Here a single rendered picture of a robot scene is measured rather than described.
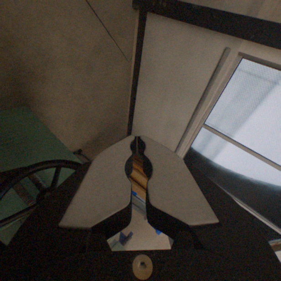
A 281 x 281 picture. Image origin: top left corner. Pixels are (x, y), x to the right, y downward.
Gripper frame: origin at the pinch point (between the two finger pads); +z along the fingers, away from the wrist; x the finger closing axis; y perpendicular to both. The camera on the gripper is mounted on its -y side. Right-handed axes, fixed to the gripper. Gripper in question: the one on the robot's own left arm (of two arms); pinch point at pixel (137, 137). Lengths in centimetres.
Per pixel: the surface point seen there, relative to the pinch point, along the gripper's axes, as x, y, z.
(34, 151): -50, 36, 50
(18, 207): -42, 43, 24
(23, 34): -59, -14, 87
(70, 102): -53, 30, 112
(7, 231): -41, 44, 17
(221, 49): 58, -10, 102
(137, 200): 2, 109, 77
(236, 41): 63, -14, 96
